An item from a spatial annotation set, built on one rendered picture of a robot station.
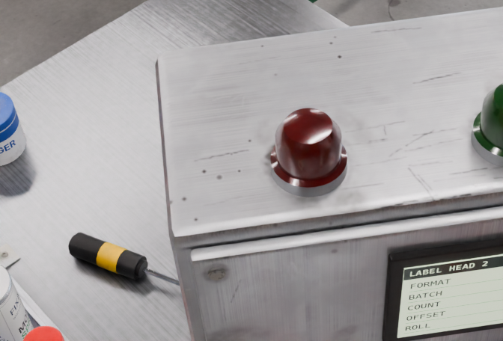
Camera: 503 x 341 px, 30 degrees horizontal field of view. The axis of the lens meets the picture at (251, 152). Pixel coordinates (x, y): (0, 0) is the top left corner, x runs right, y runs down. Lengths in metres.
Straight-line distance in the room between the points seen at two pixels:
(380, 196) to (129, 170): 0.90
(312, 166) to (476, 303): 0.09
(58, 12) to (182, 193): 2.49
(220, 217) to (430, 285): 0.08
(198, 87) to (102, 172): 0.85
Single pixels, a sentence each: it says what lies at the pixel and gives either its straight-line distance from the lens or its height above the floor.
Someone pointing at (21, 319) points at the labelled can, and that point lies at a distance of 0.89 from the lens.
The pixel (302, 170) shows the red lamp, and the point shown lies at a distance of 0.31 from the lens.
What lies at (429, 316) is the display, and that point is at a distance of 0.35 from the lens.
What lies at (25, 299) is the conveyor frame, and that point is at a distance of 1.05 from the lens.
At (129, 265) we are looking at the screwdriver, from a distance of 1.07.
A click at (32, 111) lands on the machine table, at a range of 1.30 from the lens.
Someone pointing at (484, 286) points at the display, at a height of 1.43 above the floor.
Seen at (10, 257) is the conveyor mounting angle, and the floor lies 0.83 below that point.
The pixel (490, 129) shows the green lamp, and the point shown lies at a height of 1.49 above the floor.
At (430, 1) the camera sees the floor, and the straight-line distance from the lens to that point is 2.72.
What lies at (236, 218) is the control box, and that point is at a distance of 0.31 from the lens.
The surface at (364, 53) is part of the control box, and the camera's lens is 0.36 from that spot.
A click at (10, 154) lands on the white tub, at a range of 1.24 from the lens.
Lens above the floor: 1.72
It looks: 48 degrees down
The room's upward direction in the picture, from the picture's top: 6 degrees counter-clockwise
